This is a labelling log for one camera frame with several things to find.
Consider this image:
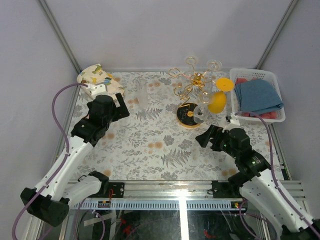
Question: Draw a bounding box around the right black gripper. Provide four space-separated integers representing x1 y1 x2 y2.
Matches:
194 124 238 159

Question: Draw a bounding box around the yellow plastic goblet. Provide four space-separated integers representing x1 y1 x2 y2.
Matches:
207 77 235 114

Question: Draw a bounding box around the gold wine glass rack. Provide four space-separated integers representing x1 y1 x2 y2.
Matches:
168 68 213 129

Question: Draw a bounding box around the slim clear champagne flute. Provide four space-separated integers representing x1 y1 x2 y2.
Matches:
204 59 222 93

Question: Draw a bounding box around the short clear wine glass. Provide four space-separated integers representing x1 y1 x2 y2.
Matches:
185 56 198 77

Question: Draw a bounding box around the tall clear flute glass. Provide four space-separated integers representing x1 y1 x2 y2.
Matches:
136 79 148 110

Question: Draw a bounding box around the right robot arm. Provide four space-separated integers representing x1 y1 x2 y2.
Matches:
195 125 320 240

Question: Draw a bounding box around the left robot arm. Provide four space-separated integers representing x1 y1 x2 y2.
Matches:
20 93 130 227

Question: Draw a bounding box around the floral table mat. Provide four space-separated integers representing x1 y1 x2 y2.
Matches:
56 71 286 181

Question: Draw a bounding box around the dinosaur print cloth bag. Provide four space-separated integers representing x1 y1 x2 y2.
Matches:
76 63 125 100

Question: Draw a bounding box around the white plastic basket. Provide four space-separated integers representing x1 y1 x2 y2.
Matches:
229 68 286 124

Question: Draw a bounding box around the blue folded cloth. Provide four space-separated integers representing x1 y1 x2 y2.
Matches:
234 78 285 117

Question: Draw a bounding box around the red cloth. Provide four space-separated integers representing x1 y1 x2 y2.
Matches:
234 77 279 120

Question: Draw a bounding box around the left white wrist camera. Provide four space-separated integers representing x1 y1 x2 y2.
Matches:
85 83 109 100

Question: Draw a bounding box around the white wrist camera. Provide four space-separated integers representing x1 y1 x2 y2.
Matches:
223 112 240 131
85 83 109 100

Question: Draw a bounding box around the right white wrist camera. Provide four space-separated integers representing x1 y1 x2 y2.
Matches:
223 112 240 131

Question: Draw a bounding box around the aluminium front rail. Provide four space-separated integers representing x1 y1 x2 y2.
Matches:
37 179 307 211

